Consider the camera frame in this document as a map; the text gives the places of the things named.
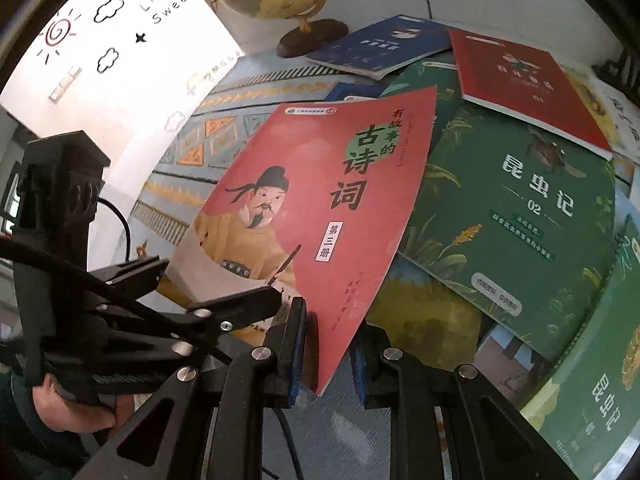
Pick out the red poetry book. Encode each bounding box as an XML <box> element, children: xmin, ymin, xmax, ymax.
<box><xmin>158</xmin><ymin>87</ymin><xmax>436</xmax><ymax>393</ymax></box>

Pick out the person's left hand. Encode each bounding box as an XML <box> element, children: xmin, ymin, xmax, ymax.
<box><xmin>32</xmin><ymin>375</ymin><xmax>136</xmax><ymax>437</ymax></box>

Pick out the green insect book right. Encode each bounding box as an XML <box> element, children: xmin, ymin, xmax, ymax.
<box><xmin>521</xmin><ymin>217</ymin><xmax>639</xmax><ymax>479</ymax></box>

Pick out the green insect book 02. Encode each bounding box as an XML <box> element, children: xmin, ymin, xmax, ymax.
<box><xmin>386</xmin><ymin>55</ymin><xmax>615</xmax><ymax>361</ymax></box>

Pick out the red thin book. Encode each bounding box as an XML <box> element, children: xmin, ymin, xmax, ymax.
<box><xmin>448</xmin><ymin>28</ymin><xmax>613</xmax><ymax>162</ymax></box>

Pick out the dark blue fairy tale book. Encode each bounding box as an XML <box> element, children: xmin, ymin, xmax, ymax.
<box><xmin>307</xmin><ymin>15</ymin><xmax>450</xmax><ymax>80</ymax></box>

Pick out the yellow meadow book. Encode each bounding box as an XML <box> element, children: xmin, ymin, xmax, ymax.
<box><xmin>563</xmin><ymin>67</ymin><xmax>639</xmax><ymax>164</ymax></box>

